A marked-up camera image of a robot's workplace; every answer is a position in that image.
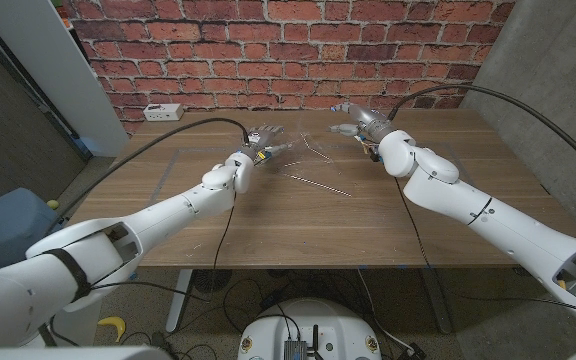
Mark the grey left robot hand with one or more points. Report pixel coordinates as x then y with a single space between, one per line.
263 140

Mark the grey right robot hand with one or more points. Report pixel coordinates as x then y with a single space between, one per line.
368 122

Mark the clear cellophane sheet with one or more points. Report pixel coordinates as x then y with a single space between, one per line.
318 160

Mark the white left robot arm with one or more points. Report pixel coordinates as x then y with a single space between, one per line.
108 255

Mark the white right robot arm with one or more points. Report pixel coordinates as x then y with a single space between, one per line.
498 225

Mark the red brick print backdrop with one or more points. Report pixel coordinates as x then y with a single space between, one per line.
288 50

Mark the white power strip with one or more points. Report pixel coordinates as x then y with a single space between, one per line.
163 112

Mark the white table leg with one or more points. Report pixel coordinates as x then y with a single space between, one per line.
178 300

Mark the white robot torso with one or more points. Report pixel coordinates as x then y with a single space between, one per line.
318 320

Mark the grey table leg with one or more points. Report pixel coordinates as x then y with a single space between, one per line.
438 305

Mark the black antenna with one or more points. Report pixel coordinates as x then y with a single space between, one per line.
315 342

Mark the small grey electronics box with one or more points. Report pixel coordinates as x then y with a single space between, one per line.
295 350

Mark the small yellow-green ball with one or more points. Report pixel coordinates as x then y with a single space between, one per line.
53 204

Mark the black power adapter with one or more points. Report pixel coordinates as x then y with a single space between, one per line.
412 351

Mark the yellow banana toy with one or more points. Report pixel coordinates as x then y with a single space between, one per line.
113 326

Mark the blue-grey bin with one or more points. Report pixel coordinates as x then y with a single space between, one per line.
3 225

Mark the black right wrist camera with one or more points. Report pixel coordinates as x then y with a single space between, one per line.
378 157

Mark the white wall panel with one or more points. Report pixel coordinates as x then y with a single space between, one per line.
43 60

